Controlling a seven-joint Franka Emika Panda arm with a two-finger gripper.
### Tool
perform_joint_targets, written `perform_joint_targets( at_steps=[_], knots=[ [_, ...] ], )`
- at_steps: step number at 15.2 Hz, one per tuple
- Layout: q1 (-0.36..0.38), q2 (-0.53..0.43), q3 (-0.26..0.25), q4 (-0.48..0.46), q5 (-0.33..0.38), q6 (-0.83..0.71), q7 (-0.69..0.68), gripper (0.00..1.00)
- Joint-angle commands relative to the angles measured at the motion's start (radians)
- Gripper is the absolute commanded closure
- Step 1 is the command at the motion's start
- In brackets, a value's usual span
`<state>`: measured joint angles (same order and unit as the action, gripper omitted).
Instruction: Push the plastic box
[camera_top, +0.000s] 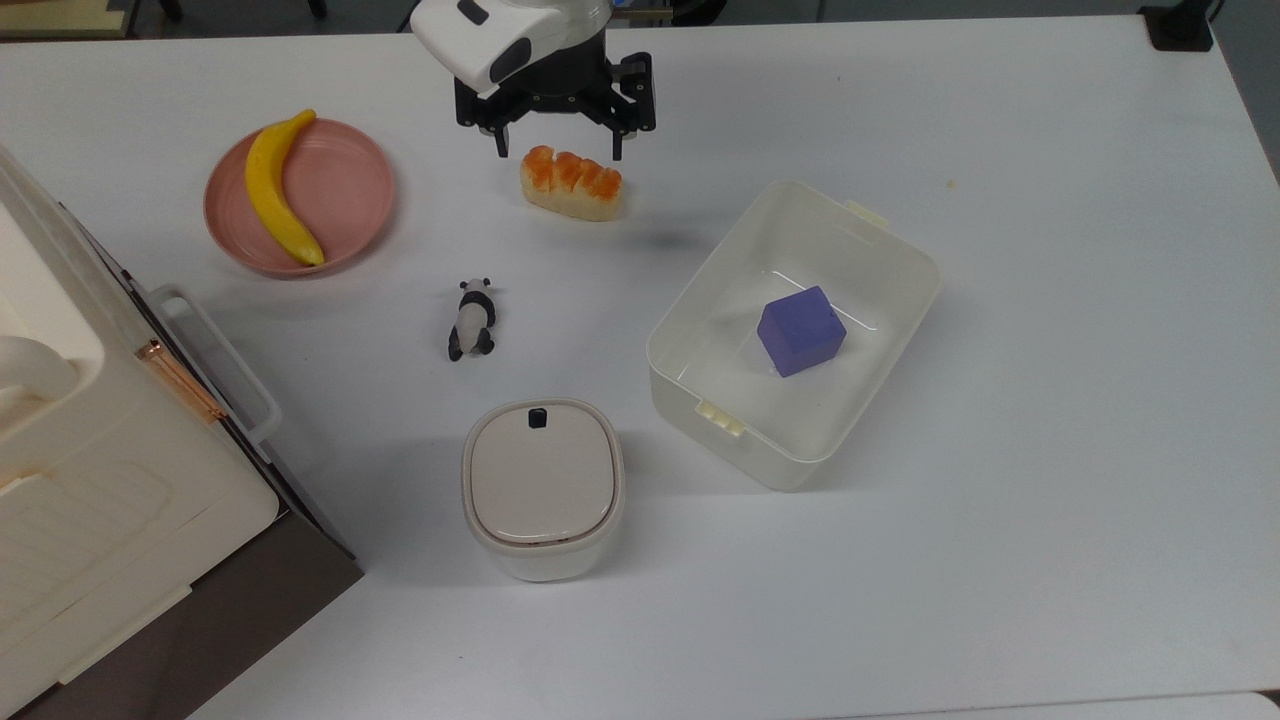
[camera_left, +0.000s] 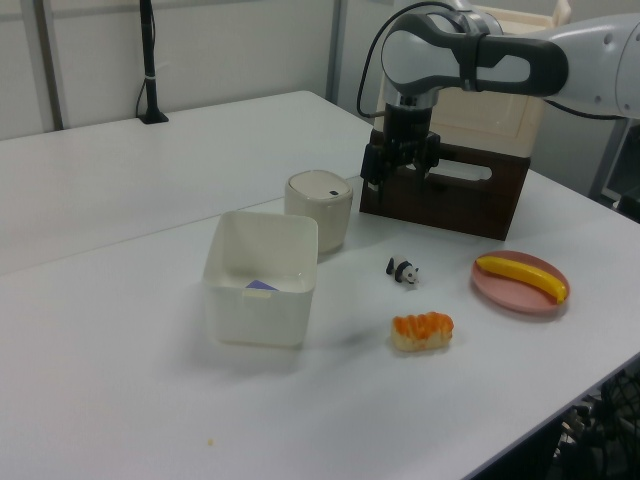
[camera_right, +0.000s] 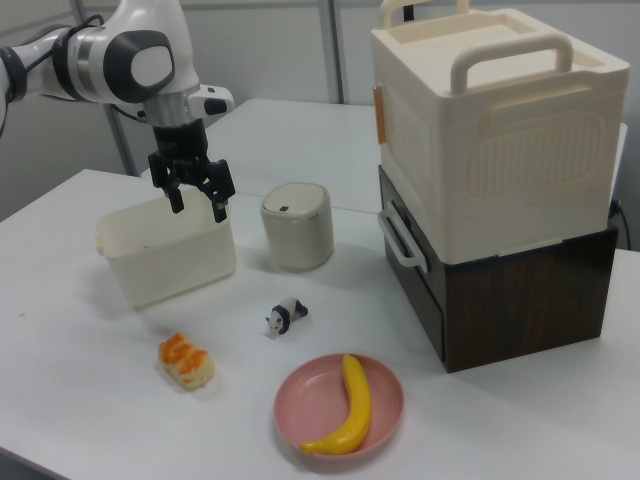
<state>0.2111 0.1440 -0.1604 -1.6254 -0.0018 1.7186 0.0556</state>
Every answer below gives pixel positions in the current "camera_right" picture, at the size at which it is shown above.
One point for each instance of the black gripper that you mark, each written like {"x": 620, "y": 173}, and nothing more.
{"x": 177, "y": 145}

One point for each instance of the white plastic box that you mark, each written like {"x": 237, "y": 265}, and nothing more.
{"x": 165, "y": 270}

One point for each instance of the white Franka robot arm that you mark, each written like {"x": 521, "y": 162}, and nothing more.
{"x": 125, "y": 60}

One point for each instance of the orange box latch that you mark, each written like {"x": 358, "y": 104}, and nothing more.
{"x": 380, "y": 115}

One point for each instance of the cream plastic storage box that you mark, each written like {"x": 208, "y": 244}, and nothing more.
{"x": 500, "y": 150}

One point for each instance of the dark wooden drawer box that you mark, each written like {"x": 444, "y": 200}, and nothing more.
{"x": 525, "y": 310}

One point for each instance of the cream cylindrical cup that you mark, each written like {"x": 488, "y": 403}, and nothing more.
{"x": 297, "y": 235}

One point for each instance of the toy panda figure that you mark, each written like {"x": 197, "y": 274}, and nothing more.
{"x": 286, "y": 314}

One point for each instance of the toy bread with orange topping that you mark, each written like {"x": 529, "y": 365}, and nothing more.
{"x": 187, "y": 362}

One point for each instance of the pink round plate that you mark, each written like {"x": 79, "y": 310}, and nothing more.
{"x": 315, "y": 400}

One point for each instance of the yellow toy banana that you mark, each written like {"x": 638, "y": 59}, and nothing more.
{"x": 357, "y": 400}

